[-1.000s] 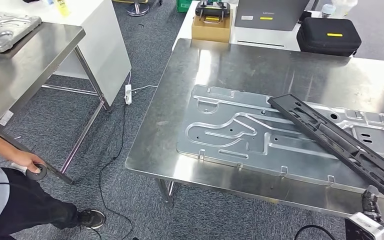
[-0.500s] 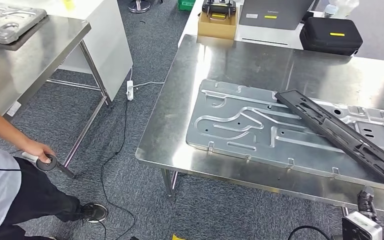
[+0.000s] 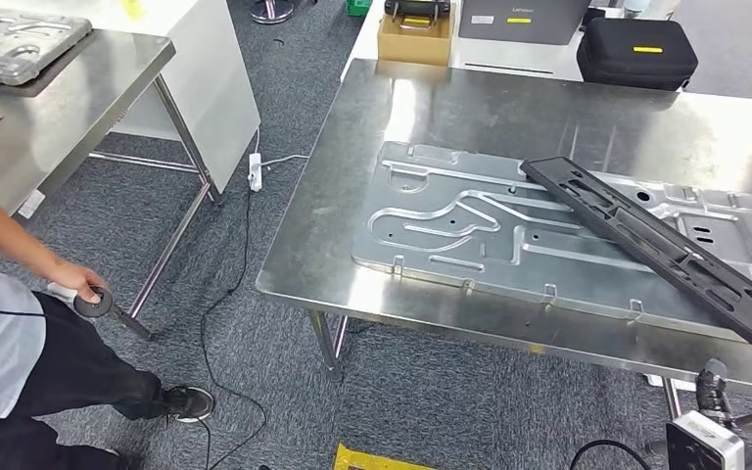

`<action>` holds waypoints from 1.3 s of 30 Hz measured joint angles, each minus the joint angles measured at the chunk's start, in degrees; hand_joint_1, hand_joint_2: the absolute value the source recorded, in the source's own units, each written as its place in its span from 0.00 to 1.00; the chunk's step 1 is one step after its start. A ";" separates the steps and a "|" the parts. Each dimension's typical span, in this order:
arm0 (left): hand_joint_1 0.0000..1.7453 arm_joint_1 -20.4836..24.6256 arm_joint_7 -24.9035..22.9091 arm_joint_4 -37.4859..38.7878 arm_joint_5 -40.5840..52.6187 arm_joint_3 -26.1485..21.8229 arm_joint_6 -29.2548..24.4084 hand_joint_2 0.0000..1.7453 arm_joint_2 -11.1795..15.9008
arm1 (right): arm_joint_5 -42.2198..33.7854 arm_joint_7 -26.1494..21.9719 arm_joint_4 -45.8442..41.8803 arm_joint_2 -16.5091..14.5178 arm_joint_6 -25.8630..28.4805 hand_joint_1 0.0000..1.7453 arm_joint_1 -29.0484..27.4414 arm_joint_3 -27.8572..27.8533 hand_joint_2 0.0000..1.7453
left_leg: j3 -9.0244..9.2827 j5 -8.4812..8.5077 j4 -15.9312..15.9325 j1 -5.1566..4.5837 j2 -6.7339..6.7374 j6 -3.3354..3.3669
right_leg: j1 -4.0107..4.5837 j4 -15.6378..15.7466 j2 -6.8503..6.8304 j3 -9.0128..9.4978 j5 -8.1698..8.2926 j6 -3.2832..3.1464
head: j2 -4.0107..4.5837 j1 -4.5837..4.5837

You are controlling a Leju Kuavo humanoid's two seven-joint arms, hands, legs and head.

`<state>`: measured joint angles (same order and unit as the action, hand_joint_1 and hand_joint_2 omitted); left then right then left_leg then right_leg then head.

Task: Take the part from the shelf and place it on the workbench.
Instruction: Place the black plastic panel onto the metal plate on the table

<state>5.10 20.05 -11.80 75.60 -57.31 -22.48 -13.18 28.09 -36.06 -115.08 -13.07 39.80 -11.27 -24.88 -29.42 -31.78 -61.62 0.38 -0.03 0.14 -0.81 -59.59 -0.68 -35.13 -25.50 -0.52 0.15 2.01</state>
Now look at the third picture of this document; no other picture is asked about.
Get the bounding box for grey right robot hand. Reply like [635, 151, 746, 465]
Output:
[695, 358, 735, 426]

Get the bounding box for person's left hand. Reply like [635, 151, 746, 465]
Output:
[51, 258, 110, 306]

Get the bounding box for white handheld controller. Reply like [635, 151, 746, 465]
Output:
[45, 282, 116, 320]

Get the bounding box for black plastic plate bracket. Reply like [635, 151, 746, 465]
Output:
[519, 156, 752, 363]

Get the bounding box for stainless steel workbench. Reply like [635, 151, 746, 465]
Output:
[256, 58, 752, 431]

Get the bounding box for person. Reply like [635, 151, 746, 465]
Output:
[0, 181, 216, 470]

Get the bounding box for steel table with white cabinet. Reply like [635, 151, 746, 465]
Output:
[0, 0, 262, 320]

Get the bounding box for stamped sheet metal panel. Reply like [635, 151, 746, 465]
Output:
[0, 5, 94, 87]
[352, 141, 752, 342]

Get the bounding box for chrome stool base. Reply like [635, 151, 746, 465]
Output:
[249, 0, 297, 25]

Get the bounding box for black zip case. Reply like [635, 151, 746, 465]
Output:
[575, 17, 700, 92]

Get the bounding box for yellow floor tape marking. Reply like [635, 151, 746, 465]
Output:
[333, 443, 437, 470]

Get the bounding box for brown cardboard box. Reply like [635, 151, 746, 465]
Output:
[377, 9, 456, 68]

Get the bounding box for grey laptop box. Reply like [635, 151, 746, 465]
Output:
[458, 0, 593, 47]

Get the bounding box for black floor cable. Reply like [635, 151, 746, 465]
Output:
[196, 188, 269, 470]
[0, 298, 48, 319]

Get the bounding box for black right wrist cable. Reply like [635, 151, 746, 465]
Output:
[569, 440, 651, 470]

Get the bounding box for white power cable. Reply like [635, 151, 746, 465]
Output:
[258, 153, 311, 169]

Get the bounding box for black handled tool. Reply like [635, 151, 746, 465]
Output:
[384, 0, 452, 31]

